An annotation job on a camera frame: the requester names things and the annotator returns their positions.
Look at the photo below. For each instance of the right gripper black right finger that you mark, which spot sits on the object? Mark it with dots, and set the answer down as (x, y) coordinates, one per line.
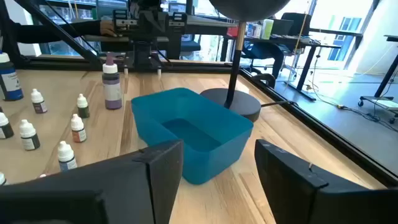
(311, 202)

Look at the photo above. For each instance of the small brown food coloring bottle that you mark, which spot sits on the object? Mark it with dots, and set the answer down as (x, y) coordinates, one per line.
(30, 141)

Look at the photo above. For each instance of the low wheeled cart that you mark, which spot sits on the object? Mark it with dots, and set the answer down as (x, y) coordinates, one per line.
(377, 100)

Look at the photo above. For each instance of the black office chair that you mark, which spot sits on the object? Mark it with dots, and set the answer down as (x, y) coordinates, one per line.
(297, 23)

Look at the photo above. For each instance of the blue white box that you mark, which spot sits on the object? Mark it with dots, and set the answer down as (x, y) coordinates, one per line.
(253, 30)

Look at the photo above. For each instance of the small orange food coloring bottle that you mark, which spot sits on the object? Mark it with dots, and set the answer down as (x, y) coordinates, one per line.
(78, 133)

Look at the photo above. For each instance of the person's hand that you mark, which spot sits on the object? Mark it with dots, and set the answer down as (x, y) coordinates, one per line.
(108, 28)

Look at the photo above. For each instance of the large purple food coloring bottle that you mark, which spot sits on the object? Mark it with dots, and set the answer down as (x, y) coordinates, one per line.
(112, 93)

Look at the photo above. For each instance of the white green container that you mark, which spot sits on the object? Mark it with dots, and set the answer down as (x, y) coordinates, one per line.
(267, 29)

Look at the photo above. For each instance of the large blue food coloring bottle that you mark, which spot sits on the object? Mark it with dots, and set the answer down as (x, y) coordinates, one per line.
(11, 84)

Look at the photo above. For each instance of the black office desk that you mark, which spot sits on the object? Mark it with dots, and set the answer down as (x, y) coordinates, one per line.
(305, 68)

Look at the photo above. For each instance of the person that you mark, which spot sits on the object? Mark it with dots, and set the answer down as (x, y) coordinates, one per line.
(264, 51)

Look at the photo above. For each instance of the person's forearm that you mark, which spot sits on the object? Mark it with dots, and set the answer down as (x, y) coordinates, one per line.
(62, 31)

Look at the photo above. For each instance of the red box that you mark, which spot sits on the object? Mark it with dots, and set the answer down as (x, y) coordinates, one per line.
(232, 32)

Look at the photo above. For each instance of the dark grey desk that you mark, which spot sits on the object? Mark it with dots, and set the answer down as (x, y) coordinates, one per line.
(102, 38)

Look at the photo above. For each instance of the dark laptop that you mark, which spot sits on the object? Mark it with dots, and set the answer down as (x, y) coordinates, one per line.
(281, 27)

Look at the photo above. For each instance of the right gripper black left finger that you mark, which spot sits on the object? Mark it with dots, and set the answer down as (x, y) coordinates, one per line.
(93, 189)

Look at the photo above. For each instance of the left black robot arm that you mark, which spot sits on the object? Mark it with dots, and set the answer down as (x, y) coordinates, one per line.
(143, 53)

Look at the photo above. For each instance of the small purple food coloring bottle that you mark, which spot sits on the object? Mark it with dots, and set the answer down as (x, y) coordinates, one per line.
(38, 105)

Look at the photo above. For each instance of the teal plastic bin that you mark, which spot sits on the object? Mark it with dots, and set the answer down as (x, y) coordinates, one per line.
(202, 168)

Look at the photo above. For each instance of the small dark green coloring bottle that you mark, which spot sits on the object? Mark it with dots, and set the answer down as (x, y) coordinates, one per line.
(83, 111)

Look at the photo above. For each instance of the white globe lamp black base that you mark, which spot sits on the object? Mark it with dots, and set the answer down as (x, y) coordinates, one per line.
(236, 102)

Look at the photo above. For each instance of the small blue food coloring bottle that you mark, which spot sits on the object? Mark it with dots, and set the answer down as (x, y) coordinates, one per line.
(66, 158)

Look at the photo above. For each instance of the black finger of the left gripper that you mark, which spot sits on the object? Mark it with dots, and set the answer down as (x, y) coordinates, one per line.
(126, 68)
(159, 68)

